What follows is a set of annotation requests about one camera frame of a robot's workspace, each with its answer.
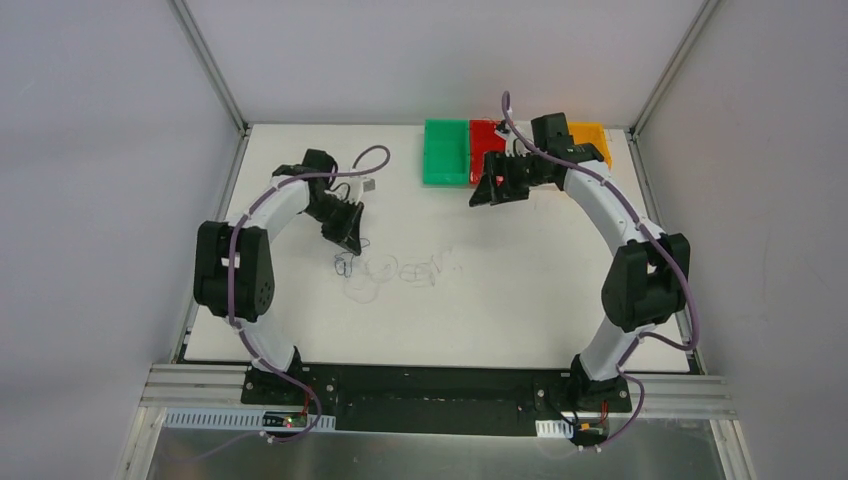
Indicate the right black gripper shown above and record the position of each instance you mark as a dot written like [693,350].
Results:
[506,177]

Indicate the right white cable duct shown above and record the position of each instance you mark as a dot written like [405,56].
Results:
[554,429]

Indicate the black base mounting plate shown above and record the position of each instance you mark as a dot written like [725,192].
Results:
[431,400]

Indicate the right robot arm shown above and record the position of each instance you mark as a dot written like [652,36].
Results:
[644,286]

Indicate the white cable duct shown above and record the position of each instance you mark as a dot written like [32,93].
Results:
[275,420]
[554,429]

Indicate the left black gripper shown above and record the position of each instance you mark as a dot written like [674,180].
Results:
[342,220]

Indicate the yellow plastic bin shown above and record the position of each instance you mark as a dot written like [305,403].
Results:
[594,133]

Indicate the red plastic bin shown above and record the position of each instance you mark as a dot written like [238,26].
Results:
[483,138]

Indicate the left white cable duct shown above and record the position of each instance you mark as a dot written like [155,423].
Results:
[275,420]

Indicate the green plastic bin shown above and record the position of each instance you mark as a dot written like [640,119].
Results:
[446,152]

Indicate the aluminium front frame rail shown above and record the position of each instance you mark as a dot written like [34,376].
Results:
[703,397]

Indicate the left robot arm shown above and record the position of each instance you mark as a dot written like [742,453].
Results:
[233,273]

